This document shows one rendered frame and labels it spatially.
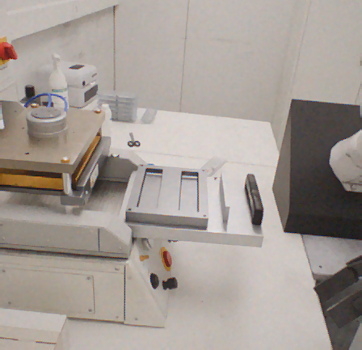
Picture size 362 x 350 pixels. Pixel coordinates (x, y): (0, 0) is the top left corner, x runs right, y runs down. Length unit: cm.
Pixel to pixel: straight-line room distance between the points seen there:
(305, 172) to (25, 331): 83
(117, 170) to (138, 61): 245
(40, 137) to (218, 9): 257
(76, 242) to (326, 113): 85
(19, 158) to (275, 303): 64
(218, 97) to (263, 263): 245
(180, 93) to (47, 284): 272
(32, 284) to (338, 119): 96
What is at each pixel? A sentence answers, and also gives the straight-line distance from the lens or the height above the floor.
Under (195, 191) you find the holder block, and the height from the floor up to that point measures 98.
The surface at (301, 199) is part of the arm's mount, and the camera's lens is 116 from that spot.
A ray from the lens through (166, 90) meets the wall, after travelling 338.
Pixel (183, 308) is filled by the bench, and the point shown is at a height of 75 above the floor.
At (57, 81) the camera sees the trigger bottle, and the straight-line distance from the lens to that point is 178.
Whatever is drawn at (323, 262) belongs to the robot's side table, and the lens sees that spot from 112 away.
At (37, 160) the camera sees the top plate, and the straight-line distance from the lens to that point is 71.
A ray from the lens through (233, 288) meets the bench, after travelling 97.
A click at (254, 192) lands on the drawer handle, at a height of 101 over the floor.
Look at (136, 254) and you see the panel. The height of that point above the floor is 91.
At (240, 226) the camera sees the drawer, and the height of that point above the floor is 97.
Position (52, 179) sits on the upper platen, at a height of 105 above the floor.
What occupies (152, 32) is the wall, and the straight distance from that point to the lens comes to 329.
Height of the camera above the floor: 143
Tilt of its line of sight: 28 degrees down
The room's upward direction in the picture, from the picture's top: 5 degrees clockwise
